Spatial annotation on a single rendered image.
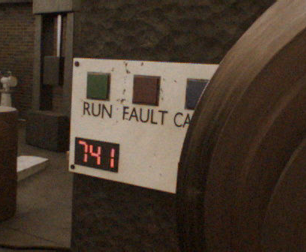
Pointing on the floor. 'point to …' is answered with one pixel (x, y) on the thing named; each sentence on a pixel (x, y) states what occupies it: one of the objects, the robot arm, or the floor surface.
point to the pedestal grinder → (6, 88)
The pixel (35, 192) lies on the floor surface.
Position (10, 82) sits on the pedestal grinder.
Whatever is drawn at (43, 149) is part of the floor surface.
